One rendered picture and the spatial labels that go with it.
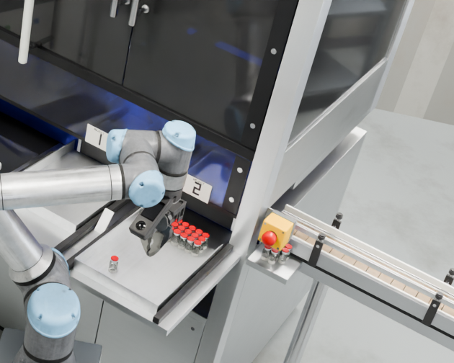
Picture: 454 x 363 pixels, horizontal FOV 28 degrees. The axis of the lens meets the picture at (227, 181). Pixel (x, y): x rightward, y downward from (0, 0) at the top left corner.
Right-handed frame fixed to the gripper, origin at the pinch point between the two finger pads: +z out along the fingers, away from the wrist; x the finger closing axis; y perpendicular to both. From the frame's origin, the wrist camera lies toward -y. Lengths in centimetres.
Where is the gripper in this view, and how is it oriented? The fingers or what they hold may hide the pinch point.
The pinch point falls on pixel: (148, 253)
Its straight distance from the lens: 220.3
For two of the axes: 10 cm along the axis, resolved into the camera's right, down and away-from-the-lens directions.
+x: -8.6, -4.3, 2.9
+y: 4.7, -4.0, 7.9
